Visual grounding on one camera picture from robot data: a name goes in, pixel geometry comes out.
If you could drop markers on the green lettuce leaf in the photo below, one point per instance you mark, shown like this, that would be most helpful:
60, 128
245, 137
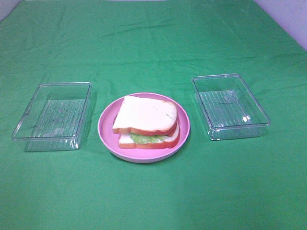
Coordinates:
142, 139

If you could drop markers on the toast slice with red crust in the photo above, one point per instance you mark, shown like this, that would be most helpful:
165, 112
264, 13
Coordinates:
125, 142

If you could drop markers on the pink round plate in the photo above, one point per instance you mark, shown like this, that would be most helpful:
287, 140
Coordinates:
110, 140

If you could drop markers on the green tablecloth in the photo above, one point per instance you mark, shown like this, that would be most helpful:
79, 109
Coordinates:
126, 47

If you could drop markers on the clear right plastic tray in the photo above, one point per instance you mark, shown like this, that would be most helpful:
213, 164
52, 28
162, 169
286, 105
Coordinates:
228, 108

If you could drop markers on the clear plastic tray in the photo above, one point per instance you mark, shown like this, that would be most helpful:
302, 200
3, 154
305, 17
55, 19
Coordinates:
228, 108
55, 117

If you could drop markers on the clear left plastic tray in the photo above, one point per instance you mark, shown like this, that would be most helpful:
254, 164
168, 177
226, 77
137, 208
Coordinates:
55, 117

